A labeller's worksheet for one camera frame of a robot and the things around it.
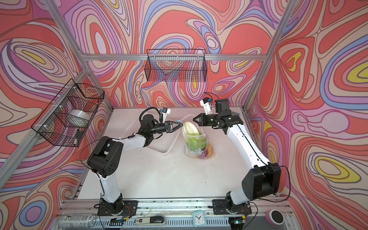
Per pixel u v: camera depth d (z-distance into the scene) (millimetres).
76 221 662
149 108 700
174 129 787
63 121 750
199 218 690
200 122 688
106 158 506
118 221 715
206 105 703
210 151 875
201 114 698
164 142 986
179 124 803
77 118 704
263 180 413
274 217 664
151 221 663
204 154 823
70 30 779
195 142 778
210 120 665
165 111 798
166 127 764
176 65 967
